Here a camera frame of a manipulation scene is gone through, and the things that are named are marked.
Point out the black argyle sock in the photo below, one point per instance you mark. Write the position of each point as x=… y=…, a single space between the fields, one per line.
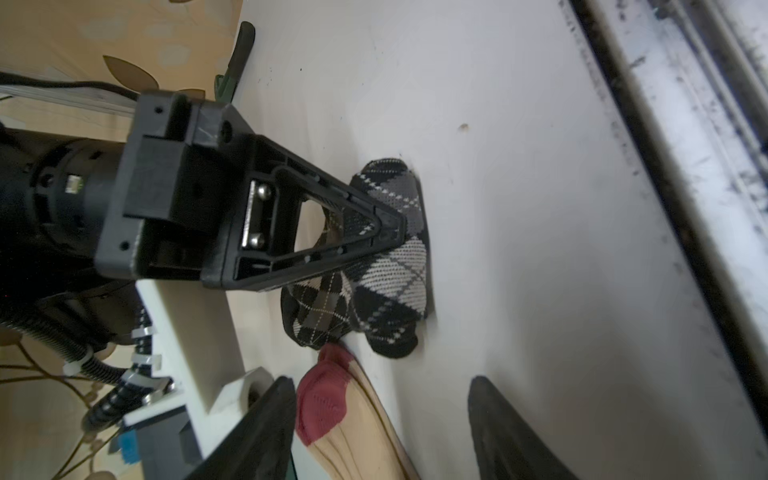
x=382 y=296

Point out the beige maroon striped sock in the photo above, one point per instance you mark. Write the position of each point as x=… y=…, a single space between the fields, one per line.
x=343 y=424

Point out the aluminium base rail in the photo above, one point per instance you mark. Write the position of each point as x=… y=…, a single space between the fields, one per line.
x=690 y=81

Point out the green handled tool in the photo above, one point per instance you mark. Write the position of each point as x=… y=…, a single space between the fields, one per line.
x=225 y=85

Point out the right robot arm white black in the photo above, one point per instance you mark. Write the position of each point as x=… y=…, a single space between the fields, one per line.
x=136 y=335

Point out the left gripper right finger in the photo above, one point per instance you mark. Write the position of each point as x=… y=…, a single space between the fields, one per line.
x=506 y=447

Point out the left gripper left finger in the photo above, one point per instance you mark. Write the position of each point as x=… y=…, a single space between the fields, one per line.
x=259 y=447

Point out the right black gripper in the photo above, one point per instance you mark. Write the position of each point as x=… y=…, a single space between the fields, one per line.
x=199 y=196

